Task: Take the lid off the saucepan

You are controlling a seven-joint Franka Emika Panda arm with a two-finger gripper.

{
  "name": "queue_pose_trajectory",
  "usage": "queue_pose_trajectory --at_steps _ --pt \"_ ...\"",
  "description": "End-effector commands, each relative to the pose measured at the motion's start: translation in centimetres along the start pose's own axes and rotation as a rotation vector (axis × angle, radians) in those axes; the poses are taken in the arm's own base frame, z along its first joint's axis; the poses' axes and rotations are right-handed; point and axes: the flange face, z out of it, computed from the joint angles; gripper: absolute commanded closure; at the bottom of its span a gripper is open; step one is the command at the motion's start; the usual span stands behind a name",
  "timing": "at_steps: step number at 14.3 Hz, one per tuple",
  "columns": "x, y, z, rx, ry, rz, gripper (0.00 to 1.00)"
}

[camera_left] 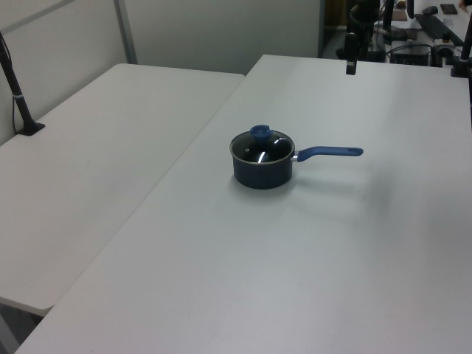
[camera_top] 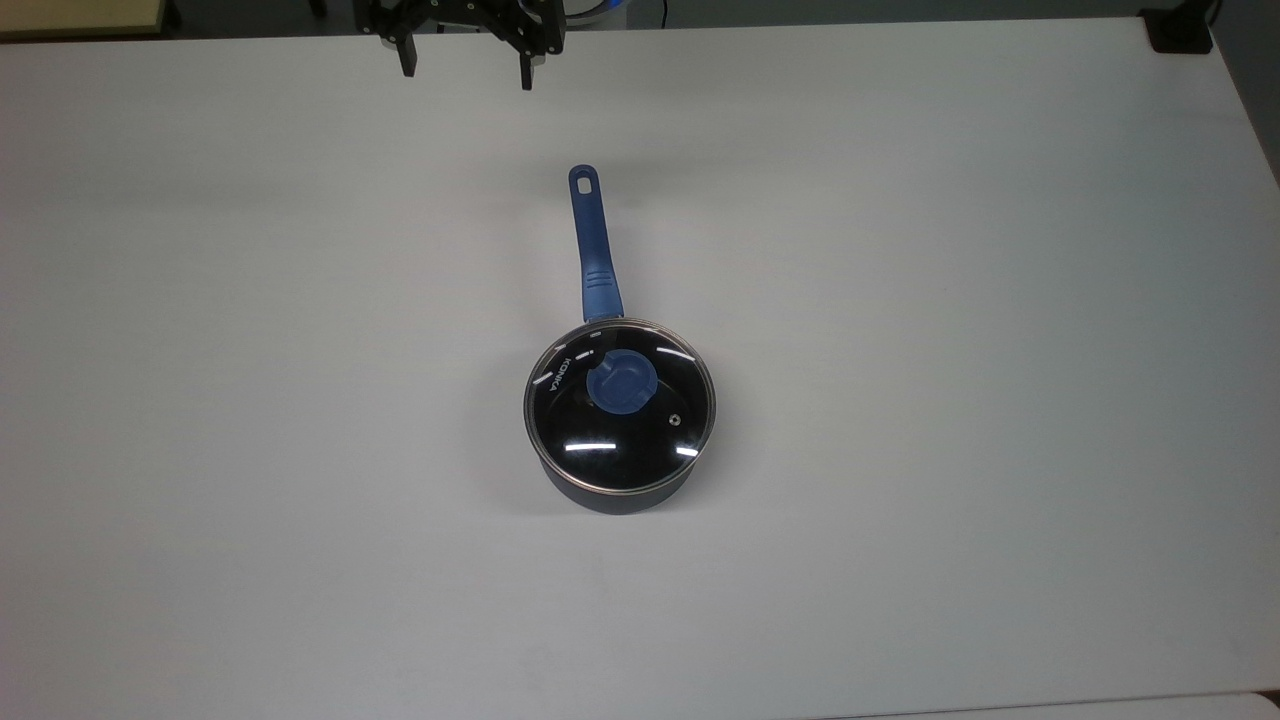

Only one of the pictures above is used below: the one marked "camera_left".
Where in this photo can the grey partition post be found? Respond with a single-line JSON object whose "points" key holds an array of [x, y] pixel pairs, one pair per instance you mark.
{"points": [[125, 31]]}

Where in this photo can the black clamp-mounted stand pole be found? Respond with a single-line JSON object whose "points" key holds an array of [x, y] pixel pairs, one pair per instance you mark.
{"points": [[465, 44]]}

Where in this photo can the dark blue saucepan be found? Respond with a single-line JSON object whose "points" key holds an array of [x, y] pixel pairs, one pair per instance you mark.
{"points": [[263, 173]]}

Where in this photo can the black computer mouse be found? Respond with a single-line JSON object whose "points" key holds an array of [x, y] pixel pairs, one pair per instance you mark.
{"points": [[429, 10]]}

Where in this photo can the black monitor stand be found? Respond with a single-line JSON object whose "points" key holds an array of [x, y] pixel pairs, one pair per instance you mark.
{"points": [[391, 26]]}

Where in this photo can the black computer keyboard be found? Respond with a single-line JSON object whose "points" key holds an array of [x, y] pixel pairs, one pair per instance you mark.
{"points": [[437, 26]]}

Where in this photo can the dark smartphone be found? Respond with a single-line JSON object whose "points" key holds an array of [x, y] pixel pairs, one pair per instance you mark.
{"points": [[448, 9]]}

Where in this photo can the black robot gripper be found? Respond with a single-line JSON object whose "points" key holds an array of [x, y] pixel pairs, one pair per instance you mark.
{"points": [[363, 16]]}

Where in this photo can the glass lid with blue knob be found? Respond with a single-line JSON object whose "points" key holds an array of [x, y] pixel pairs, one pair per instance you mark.
{"points": [[261, 147]]}

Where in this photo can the black camera stand pole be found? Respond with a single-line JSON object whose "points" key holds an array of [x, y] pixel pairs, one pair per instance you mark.
{"points": [[16, 92]]}

